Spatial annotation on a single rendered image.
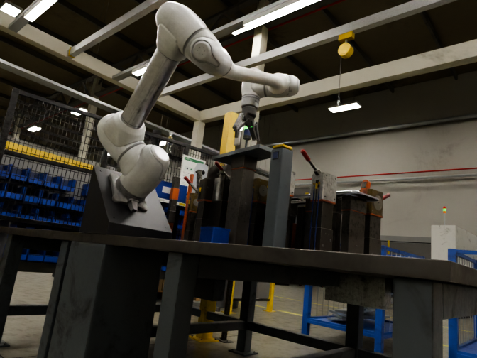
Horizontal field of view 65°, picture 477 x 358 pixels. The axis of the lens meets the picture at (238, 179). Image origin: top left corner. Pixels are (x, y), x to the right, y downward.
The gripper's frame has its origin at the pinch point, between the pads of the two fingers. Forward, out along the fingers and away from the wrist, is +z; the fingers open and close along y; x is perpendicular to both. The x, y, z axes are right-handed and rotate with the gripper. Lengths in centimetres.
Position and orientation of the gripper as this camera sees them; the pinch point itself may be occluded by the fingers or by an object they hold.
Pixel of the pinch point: (245, 147)
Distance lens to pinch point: 183.8
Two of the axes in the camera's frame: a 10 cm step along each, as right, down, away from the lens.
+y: 5.9, 2.4, 7.7
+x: -8.0, 0.4, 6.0
